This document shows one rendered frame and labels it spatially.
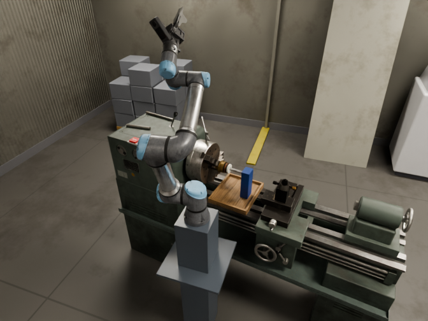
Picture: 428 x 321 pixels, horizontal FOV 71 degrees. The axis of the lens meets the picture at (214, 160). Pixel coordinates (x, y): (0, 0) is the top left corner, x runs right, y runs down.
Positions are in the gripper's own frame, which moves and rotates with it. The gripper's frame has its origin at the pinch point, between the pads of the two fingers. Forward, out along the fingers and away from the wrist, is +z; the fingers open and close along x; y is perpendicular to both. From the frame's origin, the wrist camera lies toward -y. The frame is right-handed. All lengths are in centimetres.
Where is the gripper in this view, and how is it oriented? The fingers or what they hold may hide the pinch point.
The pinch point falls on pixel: (171, 13)
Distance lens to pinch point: 165.3
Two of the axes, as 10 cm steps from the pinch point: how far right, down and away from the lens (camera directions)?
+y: 6.5, 3.1, 7.0
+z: 0.5, -9.3, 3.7
